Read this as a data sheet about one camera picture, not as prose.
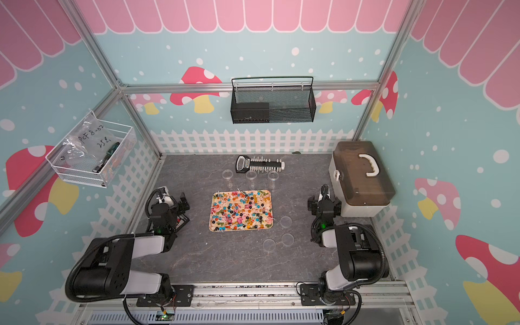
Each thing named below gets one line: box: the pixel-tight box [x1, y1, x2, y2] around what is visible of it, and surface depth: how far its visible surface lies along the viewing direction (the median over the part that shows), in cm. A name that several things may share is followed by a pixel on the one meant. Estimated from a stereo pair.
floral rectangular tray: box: [208, 189, 274, 233], surface depth 98 cm
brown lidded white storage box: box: [328, 140, 396, 218], surface depth 89 cm
